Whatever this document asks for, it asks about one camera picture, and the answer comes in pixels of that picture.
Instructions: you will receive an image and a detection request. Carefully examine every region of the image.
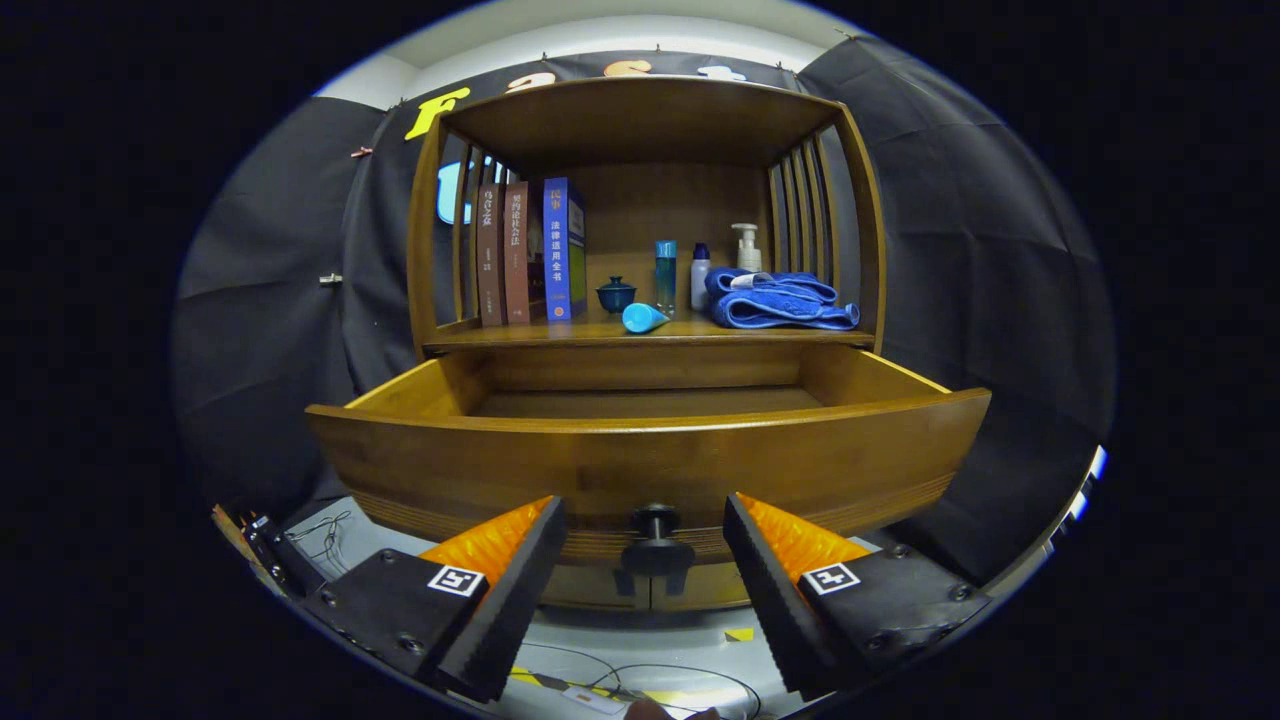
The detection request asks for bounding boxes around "wooden cabinet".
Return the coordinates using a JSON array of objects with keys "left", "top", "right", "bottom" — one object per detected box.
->
[{"left": 305, "top": 75, "right": 993, "bottom": 613}]

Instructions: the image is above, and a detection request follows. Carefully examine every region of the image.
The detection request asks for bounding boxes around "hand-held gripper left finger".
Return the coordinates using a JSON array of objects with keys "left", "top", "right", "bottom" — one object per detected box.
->
[{"left": 298, "top": 495, "right": 568, "bottom": 704}]

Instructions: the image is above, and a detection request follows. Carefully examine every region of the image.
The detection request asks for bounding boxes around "wooden drawer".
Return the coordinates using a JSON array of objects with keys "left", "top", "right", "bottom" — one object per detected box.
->
[{"left": 305, "top": 345, "right": 993, "bottom": 566}]

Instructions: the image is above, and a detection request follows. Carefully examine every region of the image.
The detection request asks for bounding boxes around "black power strip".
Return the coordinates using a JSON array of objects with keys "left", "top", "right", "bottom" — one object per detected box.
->
[{"left": 240, "top": 515, "right": 326, "bottom": 598}]

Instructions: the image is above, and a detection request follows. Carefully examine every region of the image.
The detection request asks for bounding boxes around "reddish brown book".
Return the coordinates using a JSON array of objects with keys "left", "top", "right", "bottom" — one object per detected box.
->
[{"left": 503, "top": 181, "right": 533, "bottom": 325}]

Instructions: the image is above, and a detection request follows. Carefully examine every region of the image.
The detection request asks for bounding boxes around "wooden cabinet door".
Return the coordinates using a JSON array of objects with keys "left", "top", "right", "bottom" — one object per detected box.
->
[
  {"left": 655, "top": 566, "right": 753, "bottom": 613},
  {"left": 543, "top": 563, "right": 651, "bottom": 613}
]

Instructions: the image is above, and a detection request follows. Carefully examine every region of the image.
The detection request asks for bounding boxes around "wooden countertop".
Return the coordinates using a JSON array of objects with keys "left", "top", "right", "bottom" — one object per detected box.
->
[{"left": 422, "top": 310, "right": 877, "bottom": 353}]

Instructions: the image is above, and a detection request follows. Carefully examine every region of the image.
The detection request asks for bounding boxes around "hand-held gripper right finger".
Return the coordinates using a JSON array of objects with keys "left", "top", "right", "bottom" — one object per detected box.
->
[{"left": 722, "top": 492, "right": 993, "bottom": 701}]

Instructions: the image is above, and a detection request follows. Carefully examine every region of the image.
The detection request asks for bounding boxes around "blue book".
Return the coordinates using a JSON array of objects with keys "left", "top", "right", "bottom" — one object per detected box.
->
[{"left": 543, "top": 177, "right": 588, "bottom": 323}]

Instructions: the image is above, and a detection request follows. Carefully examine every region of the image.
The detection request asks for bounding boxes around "black backdrop cloth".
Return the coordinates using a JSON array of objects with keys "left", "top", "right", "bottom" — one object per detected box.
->
[{"left": 170, "top": 35, "right": 1116, "bottom": 591}]

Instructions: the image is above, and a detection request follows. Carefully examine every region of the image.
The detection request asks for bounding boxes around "black drawer knob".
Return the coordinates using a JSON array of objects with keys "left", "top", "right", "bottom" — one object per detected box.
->
[{"left": 620, "top": 503, "right": 697, "bottom": 579}]

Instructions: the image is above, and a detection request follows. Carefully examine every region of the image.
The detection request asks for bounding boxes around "blue towel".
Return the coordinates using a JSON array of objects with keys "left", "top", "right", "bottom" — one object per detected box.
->
[{"left": 704, "top": 267, "right": 861, "bottom": 331}]

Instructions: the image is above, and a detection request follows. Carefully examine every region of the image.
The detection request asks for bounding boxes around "dark brown book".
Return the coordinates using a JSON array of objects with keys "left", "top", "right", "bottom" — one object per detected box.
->
[{"left": 476, "top": 183, "right": 507, "bottom": 328}]

